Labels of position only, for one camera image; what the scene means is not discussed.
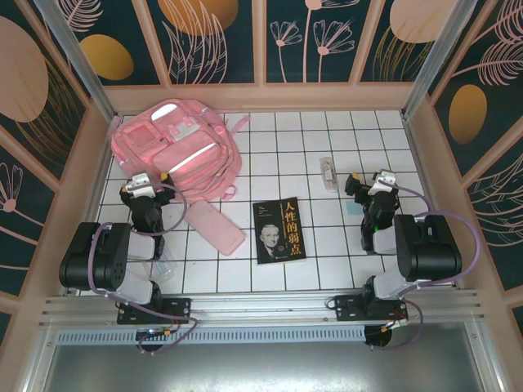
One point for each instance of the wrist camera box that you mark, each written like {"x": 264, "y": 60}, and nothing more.
{"x": 141, "y": 183}
{"x": 382, "y": 181}

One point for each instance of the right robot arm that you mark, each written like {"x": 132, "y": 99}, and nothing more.
{"x": 429, "y": 249}

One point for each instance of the clear plastic bag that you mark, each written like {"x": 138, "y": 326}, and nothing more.
{"x": 164, "y": 267}

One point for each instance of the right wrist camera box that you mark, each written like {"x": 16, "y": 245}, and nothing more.
{"x": 382, "y": 181}

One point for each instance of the pink school backpack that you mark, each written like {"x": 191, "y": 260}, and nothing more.
{"x": 184, "y": 155}

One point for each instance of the small clear plastic supply case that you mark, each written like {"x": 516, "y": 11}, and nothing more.
{"x": 328, "y": 173}

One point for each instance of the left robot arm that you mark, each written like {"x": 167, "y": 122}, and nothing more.
{"x": 102, "y": 253}

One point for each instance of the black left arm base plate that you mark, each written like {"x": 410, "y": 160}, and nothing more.
{"x": 180, "y": 308}

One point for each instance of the aluminium mounting rail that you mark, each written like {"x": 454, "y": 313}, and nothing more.
{"x": 265, "y": 306}

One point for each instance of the yellow power connector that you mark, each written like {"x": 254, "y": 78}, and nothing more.
{"x": 168, "y": 335}
{"x": 387, "y": 328}

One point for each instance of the light blue square sticker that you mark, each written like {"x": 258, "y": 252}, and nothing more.
{"x": 352, "y": 208}

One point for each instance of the aluminium frame post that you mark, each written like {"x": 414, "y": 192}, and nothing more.
{"x": 437, "y": 57}
{"x": 81, "y": 69}

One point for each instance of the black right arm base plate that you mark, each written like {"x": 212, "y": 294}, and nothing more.
{"x": 347, "y": 308}

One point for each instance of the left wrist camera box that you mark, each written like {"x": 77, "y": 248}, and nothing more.
{"x": 141, "y": 183}

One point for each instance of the black book with portrait cover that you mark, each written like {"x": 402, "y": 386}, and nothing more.
{"x": 278, "y": 232}

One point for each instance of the grey metal sheet panel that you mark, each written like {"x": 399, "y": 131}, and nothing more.
{"x": 265, "y": 367}

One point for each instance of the pink pencil case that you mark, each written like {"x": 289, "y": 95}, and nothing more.
{"x": 216, "y": 228}

